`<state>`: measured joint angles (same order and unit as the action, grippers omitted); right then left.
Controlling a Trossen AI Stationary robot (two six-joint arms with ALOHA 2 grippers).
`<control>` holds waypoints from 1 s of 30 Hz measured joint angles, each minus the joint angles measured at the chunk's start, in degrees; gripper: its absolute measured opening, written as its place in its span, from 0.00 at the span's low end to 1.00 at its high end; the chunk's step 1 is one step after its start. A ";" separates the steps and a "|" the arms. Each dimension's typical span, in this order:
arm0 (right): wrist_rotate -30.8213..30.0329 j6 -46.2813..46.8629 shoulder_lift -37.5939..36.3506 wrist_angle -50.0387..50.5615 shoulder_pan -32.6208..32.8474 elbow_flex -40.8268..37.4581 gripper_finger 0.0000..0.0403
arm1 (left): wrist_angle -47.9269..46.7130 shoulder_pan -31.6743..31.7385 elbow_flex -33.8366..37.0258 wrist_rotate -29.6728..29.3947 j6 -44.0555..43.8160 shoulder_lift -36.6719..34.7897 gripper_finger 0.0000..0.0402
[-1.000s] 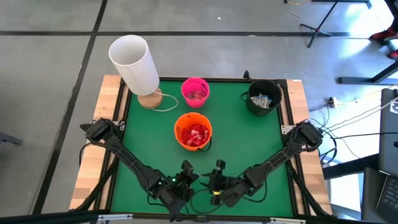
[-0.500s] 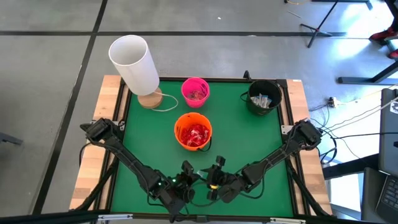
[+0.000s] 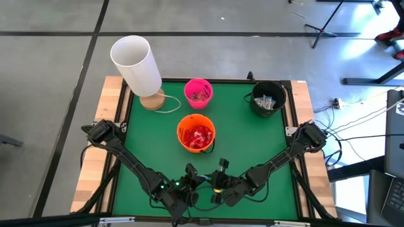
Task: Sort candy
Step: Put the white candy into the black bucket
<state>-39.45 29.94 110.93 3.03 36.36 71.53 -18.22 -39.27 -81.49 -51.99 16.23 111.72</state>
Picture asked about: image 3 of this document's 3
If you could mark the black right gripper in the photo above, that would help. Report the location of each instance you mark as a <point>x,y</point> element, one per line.
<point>222,186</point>

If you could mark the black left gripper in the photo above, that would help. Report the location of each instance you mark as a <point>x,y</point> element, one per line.
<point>186,189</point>

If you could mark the red candy packet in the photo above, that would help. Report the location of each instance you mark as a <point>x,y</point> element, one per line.
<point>207,135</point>
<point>190,140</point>
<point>203,144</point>
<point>199,133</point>

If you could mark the orange pumpkin bucket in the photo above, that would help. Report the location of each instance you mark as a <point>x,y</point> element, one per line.
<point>195,121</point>

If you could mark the clear orange candy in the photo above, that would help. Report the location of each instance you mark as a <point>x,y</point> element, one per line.
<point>195,97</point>

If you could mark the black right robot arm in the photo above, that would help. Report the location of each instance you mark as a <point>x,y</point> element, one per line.
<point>284,157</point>

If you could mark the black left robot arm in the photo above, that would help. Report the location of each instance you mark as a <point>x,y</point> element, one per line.
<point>132,167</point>

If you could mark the yellow label tag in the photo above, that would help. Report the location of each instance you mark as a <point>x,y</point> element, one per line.
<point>217,190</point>

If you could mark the green table mat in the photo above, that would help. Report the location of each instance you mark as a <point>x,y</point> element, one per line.
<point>151,151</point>

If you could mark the white mounting plate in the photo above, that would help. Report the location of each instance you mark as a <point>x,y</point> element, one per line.
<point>123,126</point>
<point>289,130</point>

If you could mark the pink plastic bucket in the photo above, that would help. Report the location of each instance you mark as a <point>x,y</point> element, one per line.
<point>189,85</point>

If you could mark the black pumpkin bucket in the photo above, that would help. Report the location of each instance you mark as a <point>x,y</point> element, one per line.
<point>277,91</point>

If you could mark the black clamp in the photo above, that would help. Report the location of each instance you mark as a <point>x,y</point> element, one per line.
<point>251,77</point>

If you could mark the white shade table lamp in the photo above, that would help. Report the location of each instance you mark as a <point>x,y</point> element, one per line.
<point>135,63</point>

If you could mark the white power strip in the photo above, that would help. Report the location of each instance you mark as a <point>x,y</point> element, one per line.
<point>337,102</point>

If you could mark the black crossbeam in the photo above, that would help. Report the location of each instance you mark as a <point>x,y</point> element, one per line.
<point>47,221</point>

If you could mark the dark laptop with keyboard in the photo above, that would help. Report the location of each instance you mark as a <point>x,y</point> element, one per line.
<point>391,201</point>

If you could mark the gray laptop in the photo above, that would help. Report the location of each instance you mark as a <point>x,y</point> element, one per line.
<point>396,142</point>

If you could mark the black desk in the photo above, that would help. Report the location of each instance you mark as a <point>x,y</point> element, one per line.
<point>372,82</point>

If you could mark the black tripod stand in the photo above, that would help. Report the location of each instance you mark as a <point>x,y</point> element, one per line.
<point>322,30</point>

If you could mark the gray stand foot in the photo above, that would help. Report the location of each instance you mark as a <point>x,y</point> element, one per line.
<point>11,141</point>

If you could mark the person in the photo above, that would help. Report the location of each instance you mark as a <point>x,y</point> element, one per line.
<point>391,34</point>

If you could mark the silver metal bracket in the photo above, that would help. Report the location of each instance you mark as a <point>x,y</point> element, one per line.
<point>292,224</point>
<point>116,220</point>

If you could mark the black frame strut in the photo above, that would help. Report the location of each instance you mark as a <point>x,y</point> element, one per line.
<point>313,195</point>
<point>98,189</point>

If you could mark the black table frame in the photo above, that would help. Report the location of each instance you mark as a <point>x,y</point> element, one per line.
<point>221,80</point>

